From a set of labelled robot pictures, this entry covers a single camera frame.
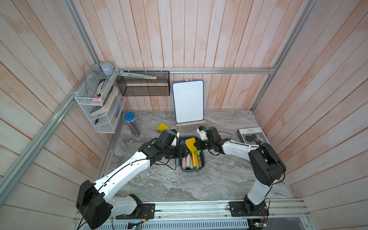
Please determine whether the white board blue frame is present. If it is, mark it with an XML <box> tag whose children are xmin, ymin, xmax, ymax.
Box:
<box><xmin>172</xmin><ymin>80</ymin><xmax>204</xmax><ymax>124</ymax></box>

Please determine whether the black mesh wall basket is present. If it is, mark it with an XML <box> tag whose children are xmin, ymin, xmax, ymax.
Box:
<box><xmin>117</xmin><ymin>71</ymin><xmax>171</xmax><ymax>96</ymax></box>

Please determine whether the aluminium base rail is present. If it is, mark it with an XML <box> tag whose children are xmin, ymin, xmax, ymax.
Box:
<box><xmin>138</xmin><ymin>198</ymin><xmax>311</xmax><ymax>221</ymax></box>

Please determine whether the green trowel yellow handle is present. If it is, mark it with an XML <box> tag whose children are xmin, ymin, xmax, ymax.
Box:
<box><xmin>194</xmin><ymin>149</ymin><xmax>201</xmax><ymax>156</ymax></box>

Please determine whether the light blue small shovel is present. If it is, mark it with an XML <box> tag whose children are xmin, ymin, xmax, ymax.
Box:
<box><xmin>186</xmin><ymin>154</ymin><xmax>191</xmax><ymax>169</ymax></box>

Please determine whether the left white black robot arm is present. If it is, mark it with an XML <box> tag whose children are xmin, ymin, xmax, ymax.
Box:
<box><xmin>76</xmin><ymin>129</ymin><xmax>190</xmax><ymax>230</ymax></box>

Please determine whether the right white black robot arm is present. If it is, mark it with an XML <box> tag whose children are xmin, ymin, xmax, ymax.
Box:
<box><xmin>194</xmin><ymin>126</ymin><xmax>287</xmax><ymax>217</ymax></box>

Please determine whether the grey round object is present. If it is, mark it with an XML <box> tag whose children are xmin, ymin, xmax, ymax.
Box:
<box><xmin>99</xmin><ymin>62</ymin><xmax>114</xmax><ymax>77</ymax></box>

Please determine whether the green ruler on basket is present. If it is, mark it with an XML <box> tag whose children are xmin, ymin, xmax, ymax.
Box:
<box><xmin>119</xmin><ymin>71</ymin><xmax>157</xmax><ymax>80</ymax></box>

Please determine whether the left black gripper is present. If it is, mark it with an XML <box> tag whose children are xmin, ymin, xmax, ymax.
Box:
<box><xmin>163</xmin><ymin>144</ymin><xmax>191</xmax><ymax>159</ymax></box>

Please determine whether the yellow shovel blue tip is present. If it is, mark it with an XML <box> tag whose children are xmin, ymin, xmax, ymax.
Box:
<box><xmin>186</xmin><ymin>138</ymin><xmax>198</xmax><ymax>169</ymax></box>

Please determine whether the small wooden easel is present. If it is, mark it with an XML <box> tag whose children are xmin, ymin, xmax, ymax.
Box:
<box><xmin>176</xmin><ymin>120</ymin><xmax>206</xmax><ymax>133</ymax></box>

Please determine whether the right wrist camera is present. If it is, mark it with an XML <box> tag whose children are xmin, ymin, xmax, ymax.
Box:
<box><xmin>196</xmin><ymin>126</ymin><xmax>208</xmax><ymax>141</ymax></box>

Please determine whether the white wire shelf rack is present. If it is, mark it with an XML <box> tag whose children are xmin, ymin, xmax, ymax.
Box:
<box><xmin>75</xmin><ymin>65</ymin><xmax>126</xmax><ymax>134</ymax></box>

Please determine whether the black cover book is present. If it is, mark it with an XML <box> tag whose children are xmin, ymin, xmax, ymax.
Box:
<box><xmin>237</xmin><ymin>127</ymin><xmax>269</xmax><ymax>145</ymax></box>

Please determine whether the purple shovel pink handle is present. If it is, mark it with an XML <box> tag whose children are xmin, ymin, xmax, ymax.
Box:
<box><xmin>181</xmin><ymin>140</ymin><xmax>186</xmax><ymax>170</ymax></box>

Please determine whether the yellow scoop orange handle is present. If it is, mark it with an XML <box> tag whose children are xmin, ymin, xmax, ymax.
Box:
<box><xmin>157</xmin><ymin>123</ymin><xmax>170</xmax><ymax>133</ymax></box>

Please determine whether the yellow shovel wooden handle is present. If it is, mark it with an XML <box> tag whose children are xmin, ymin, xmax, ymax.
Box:
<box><xmin>197</xmin><ymin>155</ymin><xmax>203</xmax><ymax>169</ymax></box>

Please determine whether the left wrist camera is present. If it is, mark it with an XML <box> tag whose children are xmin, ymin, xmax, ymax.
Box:
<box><xmin>172</xmin><ymin>129</ymin><xmax>180</xmax><ymax>146</ymax></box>

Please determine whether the book in wire shelf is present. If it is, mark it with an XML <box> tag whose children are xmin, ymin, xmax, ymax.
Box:
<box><xmin>90</xmin><ymin>85</ymin><xmax>119</xmax><ymax>117</ymax></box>

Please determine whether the blue lid pencil tube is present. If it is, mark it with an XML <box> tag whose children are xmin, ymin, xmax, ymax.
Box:
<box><xmin>124</xmin><ymin>112</ymin><xmax>140</xmax><ymax>137</ymax></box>

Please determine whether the dark teal storage box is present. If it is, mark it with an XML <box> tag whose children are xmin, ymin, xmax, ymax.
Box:
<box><xmin>179</xmin><ymin>136</ymin><xmax>206</xmax><ymax>173</ymax></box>

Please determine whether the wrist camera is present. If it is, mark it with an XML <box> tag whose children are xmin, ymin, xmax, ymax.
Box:
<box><xmin>196</xmin><ymin>126</ymin><xmax>208</xmax><ymax>141</ymax></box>
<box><xmin>172</xmin><ymin>129</ymin><xmax>180</xmax><ymax>146</ymax></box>

